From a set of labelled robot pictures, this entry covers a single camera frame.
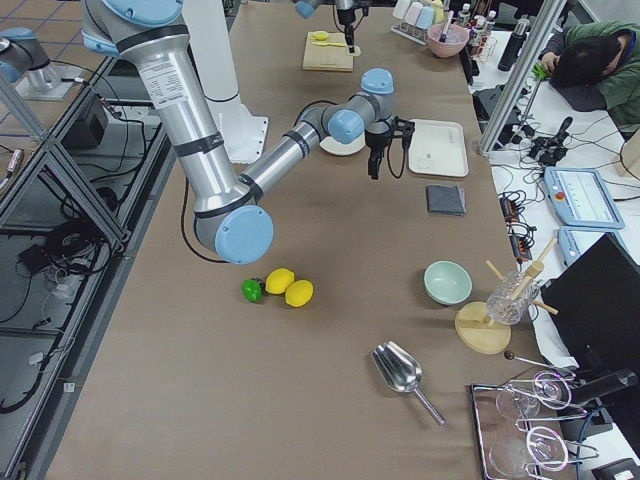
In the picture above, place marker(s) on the metal scoop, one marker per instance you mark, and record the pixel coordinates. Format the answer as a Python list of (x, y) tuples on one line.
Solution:
[(403, 374)]

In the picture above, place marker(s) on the wooden cup stand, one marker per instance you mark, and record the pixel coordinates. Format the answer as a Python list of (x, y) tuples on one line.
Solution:
[(478, 331)]

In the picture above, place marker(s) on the blue teach pendant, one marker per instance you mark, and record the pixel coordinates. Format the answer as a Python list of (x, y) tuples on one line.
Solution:
[(573, 241), (580, 198)]

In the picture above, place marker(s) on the mint green bowl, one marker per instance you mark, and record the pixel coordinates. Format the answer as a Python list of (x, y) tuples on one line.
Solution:
[(447, 282)]

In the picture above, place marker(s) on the lemon slices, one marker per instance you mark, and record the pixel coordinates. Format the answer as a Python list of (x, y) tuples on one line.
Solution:
[(319, 35)]

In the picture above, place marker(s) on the black bottle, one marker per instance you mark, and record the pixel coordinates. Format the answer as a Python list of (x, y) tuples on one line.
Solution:
[(514, 45)]

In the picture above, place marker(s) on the cream round plate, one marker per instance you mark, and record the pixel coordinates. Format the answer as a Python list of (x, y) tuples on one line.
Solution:
[(333, 147)]

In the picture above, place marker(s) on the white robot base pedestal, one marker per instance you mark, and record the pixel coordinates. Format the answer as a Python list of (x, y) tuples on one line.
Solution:
[(244, 134)]

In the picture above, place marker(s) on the pink bowl with ice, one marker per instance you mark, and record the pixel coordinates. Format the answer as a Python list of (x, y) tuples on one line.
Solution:
[(456, 39)]

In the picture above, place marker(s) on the grey folded cloth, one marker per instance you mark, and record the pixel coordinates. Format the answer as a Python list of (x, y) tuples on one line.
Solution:
[(446, 200)]

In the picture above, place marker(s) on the wire glass rack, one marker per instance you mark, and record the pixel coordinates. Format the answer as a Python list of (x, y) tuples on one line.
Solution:
[(518, 427)]

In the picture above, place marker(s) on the person in green jacket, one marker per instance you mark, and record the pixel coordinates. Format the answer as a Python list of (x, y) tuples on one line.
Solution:
[(595, 66)]

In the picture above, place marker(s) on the green lime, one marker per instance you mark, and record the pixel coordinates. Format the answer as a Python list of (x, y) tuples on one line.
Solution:
[(252, 289)]

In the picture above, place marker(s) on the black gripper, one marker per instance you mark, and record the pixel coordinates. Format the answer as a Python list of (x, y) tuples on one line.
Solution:
[(346, 18), (376, 140)]

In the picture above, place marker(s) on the pastel cup rack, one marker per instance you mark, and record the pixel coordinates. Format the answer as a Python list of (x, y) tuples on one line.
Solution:
[(414, 18)]

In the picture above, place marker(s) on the yellow lemon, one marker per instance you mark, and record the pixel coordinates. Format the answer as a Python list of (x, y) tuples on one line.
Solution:
[(279, 280), (299, 293)]

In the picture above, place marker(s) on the clear glass cup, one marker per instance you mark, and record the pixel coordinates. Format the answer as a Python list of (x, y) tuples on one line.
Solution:
[(507, 308)]

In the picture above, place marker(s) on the black monitor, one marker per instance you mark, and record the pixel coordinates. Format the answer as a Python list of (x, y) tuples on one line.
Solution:
[(597, 298)]

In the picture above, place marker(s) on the wooden cutting board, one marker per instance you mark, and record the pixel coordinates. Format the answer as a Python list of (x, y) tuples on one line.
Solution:
[(329, 59)]

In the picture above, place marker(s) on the yellow lemon far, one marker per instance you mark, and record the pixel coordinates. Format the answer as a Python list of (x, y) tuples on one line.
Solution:
[(279, 280)]

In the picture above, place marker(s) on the yellow lemon near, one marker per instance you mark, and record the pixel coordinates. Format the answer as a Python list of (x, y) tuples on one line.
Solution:
[(299, 293)]

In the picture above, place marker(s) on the cream rabbit tray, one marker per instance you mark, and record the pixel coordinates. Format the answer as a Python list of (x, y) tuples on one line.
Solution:
[(438, 148)]

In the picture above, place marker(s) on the yellow plastic knife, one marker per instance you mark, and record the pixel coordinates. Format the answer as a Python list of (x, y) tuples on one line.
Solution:
[(326, 43)]

